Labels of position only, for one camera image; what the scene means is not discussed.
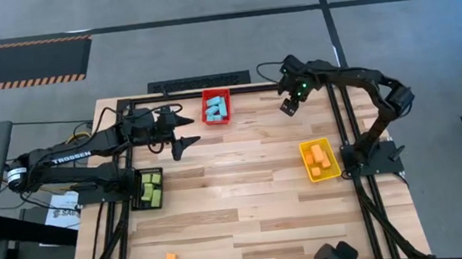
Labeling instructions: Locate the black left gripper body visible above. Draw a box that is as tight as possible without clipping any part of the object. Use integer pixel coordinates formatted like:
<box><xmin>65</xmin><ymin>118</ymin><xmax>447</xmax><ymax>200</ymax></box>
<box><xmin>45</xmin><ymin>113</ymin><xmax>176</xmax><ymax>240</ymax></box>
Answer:
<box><xmin>120</xmin><ymin>104</ymin><xmax>179</xmax><ymax>153</ymax></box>

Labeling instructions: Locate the white printed paper sheet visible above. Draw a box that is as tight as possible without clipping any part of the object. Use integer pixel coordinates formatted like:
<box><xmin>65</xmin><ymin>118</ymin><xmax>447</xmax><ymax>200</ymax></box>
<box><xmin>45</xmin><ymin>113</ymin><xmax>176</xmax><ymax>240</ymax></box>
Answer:
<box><xmin>41</xmin><ymin>190</ymin><xmax>83</xmax><ymax>234</ymax></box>

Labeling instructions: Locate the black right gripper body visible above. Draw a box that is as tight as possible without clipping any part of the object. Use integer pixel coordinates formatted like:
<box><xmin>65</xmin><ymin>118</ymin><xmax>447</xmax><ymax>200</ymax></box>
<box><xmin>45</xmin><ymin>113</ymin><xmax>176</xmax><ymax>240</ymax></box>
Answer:
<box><xmin>277</xmin><ymin>52</ymin><xmax>319</xmax><ymax>102</ymax></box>

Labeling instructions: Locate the black plastic basket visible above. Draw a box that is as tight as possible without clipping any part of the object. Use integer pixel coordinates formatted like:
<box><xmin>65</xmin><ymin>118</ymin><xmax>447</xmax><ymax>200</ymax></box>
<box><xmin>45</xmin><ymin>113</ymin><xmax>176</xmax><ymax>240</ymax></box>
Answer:
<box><xmin>127</xmin><ymin>166</ymin><xmax>167</xmax><ymax>212</ymax></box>

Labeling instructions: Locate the black aluminium table frame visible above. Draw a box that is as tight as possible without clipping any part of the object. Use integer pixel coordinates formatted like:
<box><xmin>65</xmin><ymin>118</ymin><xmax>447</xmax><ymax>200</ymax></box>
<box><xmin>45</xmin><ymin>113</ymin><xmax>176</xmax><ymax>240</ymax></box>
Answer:
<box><xmin>56</xmin><ymin>68</ymin><xmax>438</xmax><ymax>259</ymax></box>

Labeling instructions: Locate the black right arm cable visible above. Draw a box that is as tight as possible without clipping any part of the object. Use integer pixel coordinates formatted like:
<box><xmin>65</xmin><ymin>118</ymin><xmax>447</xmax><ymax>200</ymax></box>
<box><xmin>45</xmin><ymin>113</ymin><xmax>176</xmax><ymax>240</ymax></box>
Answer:
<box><xmin>255</xmin><ymin>59</ymin><xmax>291</xmax><ymax>86</ymax></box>

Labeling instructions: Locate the red plastic basket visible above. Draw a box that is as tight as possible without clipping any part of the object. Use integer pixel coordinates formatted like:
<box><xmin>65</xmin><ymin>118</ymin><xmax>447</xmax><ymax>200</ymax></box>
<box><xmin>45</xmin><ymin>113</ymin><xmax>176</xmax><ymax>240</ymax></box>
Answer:
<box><xmin>198</xmin><ymin>86</ymin><xmax>234</xmax><ymax>128</ymax></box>

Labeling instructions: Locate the green foam block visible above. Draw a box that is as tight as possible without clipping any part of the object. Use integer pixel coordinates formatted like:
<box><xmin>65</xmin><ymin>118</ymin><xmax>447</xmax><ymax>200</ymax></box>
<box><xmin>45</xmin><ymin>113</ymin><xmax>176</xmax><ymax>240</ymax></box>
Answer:
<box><xmin>148</xmin><ymin>188</ymin><xmax>164</xmax><ymax>209</ymax></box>
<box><xmin>139</xmin><ymin>181</ymin><xmax>157</xmax><ymax>203</ymax></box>

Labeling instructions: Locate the yellow plastic basket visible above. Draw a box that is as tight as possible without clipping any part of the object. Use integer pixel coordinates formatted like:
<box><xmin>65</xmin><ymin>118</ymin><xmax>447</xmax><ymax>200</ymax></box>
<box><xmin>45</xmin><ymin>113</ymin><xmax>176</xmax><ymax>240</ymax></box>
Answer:
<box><xmin>298</xmin><ymin>135</ymin><xmax>344</xmax><ymax>185</ymax></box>

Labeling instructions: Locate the black perforated grille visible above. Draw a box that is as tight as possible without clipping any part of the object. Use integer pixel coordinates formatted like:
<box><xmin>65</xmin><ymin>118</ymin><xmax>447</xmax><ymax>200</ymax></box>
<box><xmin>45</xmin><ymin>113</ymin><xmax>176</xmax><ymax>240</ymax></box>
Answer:
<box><xmin>146</xmin><ymin>69</ymin><xmax>252</xmax><ymax>95</ymax></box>

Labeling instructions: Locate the black hazard-striped floor mat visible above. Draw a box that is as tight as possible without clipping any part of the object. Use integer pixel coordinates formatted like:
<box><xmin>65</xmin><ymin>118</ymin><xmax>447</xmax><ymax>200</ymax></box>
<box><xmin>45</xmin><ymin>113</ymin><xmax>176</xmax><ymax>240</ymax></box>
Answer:
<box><xmin>0</xmin><ymin>33</ymin><xmax>97</xmax><ymax>91</ymax></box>

